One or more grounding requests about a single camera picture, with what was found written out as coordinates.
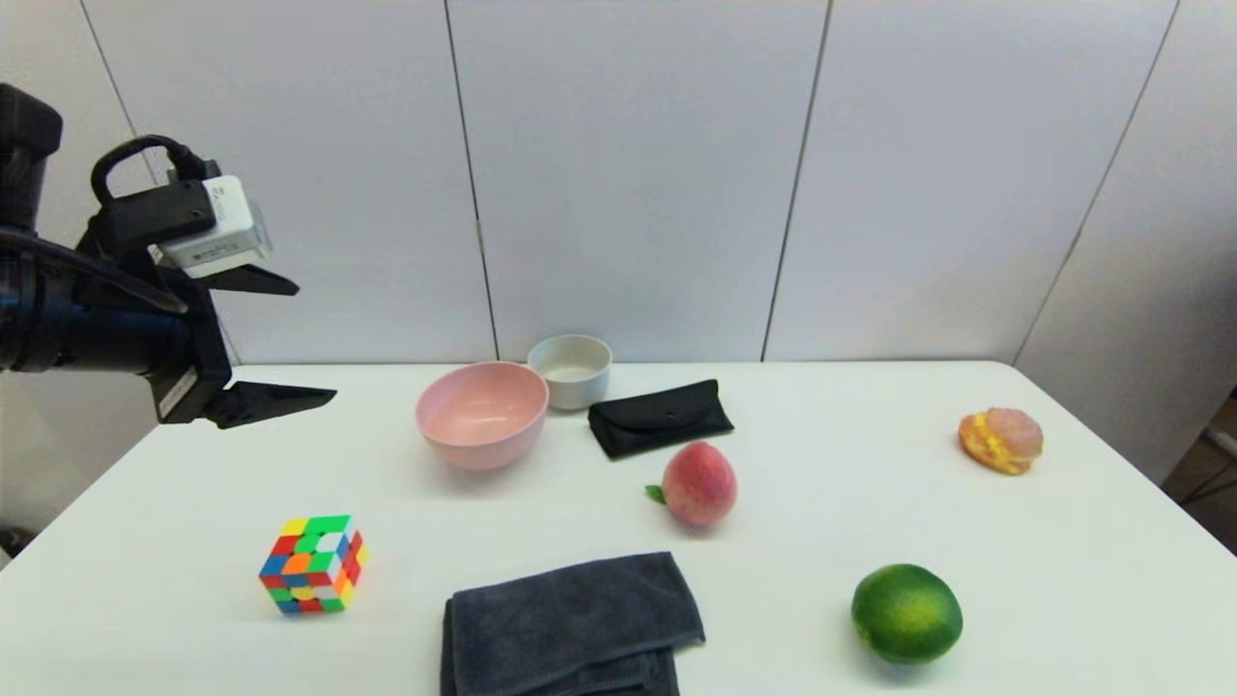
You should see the black glasses case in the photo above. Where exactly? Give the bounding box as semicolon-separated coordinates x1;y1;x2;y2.
588;379;734;460

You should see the multicoloured puzzle cube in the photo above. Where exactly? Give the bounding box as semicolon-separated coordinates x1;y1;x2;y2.
258;514;368;616

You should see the pink bowl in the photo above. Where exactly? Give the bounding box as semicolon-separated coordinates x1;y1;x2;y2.
416;362;550;472

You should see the small white bowl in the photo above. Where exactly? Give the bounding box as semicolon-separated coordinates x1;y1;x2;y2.
527;333;614;411

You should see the dark grey folded towel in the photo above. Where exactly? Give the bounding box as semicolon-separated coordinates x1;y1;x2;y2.
440;552;706;696

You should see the pink peach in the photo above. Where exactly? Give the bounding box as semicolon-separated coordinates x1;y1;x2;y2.
645;441;738;529

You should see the green lime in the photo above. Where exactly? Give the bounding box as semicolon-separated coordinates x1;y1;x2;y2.
850;564;964;666

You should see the cream puff pastry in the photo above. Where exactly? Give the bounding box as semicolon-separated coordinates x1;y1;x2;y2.
959;407;1045;476

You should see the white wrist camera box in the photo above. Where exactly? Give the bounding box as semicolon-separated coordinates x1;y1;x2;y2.
101;176;273;279

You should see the thin black camera cable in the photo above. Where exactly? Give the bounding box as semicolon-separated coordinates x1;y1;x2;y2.
90;135;212;209

